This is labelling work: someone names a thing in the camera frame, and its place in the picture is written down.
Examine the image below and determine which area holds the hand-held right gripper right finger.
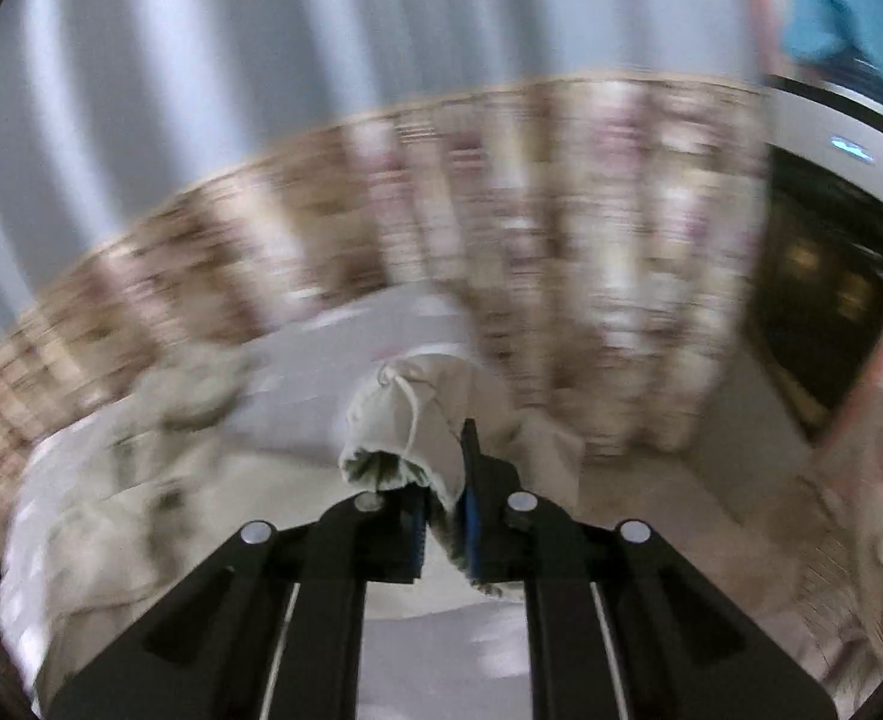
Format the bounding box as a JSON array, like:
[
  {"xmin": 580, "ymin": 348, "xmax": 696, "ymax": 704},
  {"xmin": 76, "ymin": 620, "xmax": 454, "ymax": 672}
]
[{"xmin": 459, "ymin": 418, "xmax": 840, "ymax": 720}]

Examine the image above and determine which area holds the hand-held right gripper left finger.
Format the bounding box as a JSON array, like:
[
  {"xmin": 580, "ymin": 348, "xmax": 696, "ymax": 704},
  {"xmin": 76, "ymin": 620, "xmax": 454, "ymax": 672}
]
[{"xmin": 47, "ymin": 486, "xmax": 429, "ymax": 720}]

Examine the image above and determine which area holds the cream large garment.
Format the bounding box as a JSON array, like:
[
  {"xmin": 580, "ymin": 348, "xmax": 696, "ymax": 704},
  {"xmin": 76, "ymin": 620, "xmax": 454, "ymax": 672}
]
[{"xmin": 32, "ymin": 345, "xmax": 587, "ymax": 616}]

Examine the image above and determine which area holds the white bed sheet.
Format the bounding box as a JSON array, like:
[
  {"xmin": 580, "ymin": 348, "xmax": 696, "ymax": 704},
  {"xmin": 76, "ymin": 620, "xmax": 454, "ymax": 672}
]
[{"xmin": 0, "ymin": 289, "xmax": 825, "ymax": 720}]

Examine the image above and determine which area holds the grey curtain with floral hem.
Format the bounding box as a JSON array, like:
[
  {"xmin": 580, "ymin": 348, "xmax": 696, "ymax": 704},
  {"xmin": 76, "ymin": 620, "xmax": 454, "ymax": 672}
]
[{"xmin": 0, "ymin": 0, "xmax": 776, "ymax": 541}]

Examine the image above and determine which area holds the beige patterned cloth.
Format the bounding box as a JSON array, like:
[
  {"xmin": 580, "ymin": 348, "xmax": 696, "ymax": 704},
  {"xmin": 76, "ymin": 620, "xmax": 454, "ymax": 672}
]
[{"xmin": 786, "ymin": 390, "xmax": 883, "ymax": 698}]

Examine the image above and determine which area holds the white appliance with black door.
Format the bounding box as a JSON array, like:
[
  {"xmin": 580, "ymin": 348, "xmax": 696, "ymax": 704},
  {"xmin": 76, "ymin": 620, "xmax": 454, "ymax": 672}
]
[{"xmin": 741, "ymin": 75, "xmax": 883, "ymax": 443}]

